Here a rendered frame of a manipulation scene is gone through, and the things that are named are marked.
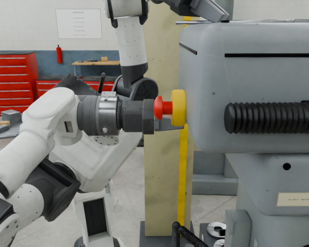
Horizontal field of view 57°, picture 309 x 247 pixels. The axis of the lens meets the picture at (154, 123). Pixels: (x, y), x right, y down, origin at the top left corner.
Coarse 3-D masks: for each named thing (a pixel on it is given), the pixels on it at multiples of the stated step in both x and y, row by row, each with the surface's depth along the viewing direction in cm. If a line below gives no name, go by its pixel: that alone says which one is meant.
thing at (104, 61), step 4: (88, 60) 880; (92, 60) 876; (96, 60) 881; (104, 60) 891; (72, 64) 841; (76, 64) 841; (80, 64) 842; (84, 64) 842; (88, 64) 842; (92, 64) 842; (96, 64) 842; (100, 64) 842; (104, 64) 843; (108, 64) 843; (112, 64) 843; (116, 64) 843; (120, 64) 843; (80, 68) 912; (80, 72) 916
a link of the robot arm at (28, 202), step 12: (24, 192) 60; (36, 192) 63; (24, 204) 56; (36, 204) 61; (12, 216) 45; (24, 216) 56; (36, 216) 62; (0, 228) 42; (12, 228) 46; (0, 240) 44; (12, 240) 50
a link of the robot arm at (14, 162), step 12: (24, 132) 53; (12, 144) 50; (24, 144) 51; (36, 144) 52; (0, 156) 47; (12, 156) 48; (24, 156) 50; (36, 156) 52; (0, 168) 46; (12, 168) 47; (24, 168) 49; (0, 180) 45; (12, 180) 47; (24, 180) 49; (0, 192) 45; (12, 192) 47; (0, 204) 44; (12, 204) 45; (0, 216) 43
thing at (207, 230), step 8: (200, 224) 116; (208, 224) 114; (216, 224) 114; (224, 224) 114; (200, 232) 116; (208, 232) 109; (216, 232) 109; (208, 240) 107; (216, 240) 107; (224, 240) 105
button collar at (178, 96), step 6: (174, 90) 45; (180, 90) 45; (174, 96) 44; (180, 96) 44; (174, 102) 43; (180, 102) 43; (174, 108) 43; (180, 108) 43; (174, 114) 44; (180, 114) 43; (174, 120) 44; (180, 120) 44
